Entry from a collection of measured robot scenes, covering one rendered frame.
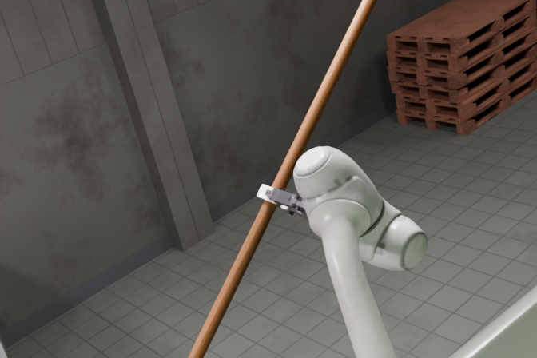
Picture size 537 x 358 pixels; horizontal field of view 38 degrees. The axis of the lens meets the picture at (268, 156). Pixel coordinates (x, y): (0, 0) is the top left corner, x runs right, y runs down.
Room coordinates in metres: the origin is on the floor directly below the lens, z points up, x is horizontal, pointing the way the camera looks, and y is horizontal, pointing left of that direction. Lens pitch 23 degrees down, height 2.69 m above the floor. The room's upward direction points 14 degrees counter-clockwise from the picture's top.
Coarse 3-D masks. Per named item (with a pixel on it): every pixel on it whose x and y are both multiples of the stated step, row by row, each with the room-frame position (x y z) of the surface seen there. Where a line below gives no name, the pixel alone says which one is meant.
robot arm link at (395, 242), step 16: (384, 208) 1.19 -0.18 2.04; (384, 224) 1.18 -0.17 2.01; (400, 224) 1.18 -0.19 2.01; (368, 240) 1.17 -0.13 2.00; (384, 240) 1.16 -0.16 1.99; (400, 240) 1.15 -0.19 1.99; (416, 240) 1.16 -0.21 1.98; (368, 256) 1.18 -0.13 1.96; (384, 256) 1.16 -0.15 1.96; (400, 256) 1.14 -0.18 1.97; (416, 256) 1.15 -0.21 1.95
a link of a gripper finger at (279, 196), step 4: (276, 192) 1.44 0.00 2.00; (280, 192) 1.43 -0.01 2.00; (284, 192) 1.42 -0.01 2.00; (272, 196) 1.44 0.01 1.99; (276, 196) 1.43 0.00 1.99; (280, 196) 1.42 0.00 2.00; (284, 196) 1.41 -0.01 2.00; (288, 196) 1.40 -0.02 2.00; (292, 196) 1.38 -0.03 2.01; (296, 196) 1.38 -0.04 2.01; (272, 200) 1.45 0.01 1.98; (276, 200) 1.42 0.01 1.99; (280, 200) 1.41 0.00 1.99; (284, 200) 1.40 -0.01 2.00; (288, 200) 1.39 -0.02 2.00; (284, 204) 1.40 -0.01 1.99; (288, 204) 1.38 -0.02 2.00; (292, 204) 1.37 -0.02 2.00
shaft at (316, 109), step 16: (368, 0) 1.69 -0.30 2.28; (368, 16) 1.68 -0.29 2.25; (352, 32) 1.66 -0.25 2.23; (352, 48) 1.65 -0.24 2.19; (336, 64) 1.63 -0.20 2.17; (336, 80) 1.62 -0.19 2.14; (320, 96) 1.60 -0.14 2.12; (320, 112) 1.58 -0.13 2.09; (304, 128) 1.57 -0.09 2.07; (304, 144) 1.55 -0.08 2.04; (288, 160) 1.53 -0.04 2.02; (288, 176) 1.52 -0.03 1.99; (272, 208) 1.49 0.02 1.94; (256, 224) 1.48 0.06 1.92; (256, 240) 1.46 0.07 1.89; (240, 256) 1.45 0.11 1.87; (240, 272) 1.43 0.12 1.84; (224, 288) 1.42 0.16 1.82; (224, 304) 1.40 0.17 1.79; (208, 320) 1.39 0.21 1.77; (208, 336) 1.37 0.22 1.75; (192, 352) 1.36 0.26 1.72
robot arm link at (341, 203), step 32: (320, 160) 1.16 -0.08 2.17; (352, 160) 1.19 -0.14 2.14; (320, 192) 1.14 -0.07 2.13; (352, 192) 1.13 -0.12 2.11; (320, 224) 1.12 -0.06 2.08; (352, 224) 1.10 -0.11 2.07; (352, 256) 1.05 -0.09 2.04; (352, 288) 1.02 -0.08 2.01; (352, 320) 0.99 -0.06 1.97; (384, 352) 0.96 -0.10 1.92
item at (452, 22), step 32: (480, 0) 6.67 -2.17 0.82; (512, 0) 6.42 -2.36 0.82; (416, 32) 6.20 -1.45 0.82; (448, 32) 5.99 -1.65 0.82; (480, 32) 6.20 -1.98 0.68; (512, 32) 6.34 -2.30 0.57; (416, 64) 6.21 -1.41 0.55; (448, 64) 5.84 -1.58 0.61; (480, 64) 6.19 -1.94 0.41; (512, 64) 6.31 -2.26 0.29; (416, 96) 6.18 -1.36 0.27; (448, 96) 6.00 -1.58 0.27; (480, 96) 5.87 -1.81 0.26; (512, 96) 6.26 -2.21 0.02
